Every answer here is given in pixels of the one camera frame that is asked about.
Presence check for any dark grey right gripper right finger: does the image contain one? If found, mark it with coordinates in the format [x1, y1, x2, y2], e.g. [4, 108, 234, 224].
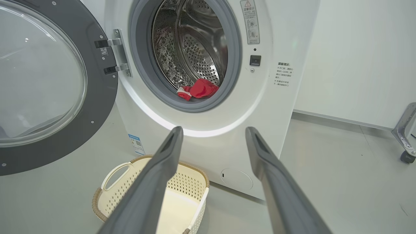
[245, 127, 332, 234]

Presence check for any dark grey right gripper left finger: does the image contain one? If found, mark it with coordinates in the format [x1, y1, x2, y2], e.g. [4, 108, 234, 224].
[97, 126, 184, 234]

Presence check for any red cloth garment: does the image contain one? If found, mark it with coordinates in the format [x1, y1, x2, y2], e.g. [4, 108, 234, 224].
[176, 78, 219, 101]

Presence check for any cream perforated laundry basket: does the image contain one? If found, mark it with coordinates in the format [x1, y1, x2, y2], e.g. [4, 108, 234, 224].
[92, 155, 210, 234]

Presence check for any white front-load washing machine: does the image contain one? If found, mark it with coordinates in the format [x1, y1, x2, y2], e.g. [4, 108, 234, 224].
[80, 0, 320, 200]

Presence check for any metal door hinge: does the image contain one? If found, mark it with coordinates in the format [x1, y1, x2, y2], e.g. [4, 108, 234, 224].
[94, 29, 133, 77]

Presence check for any stainless steel washing machine drum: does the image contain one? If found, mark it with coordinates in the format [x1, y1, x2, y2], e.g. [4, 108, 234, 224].
[151, 0, 228, 98]

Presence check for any blue energy label sticker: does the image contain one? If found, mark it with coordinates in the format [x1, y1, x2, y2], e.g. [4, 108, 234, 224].
[128, 134, 146, 156]

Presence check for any round white filter cover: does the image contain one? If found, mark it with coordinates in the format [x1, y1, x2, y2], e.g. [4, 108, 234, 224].
[221, 168, 253, 190]

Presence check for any metal partition foot with caster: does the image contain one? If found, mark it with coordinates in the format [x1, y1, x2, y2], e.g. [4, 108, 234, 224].
[392, 102, 416, 164]

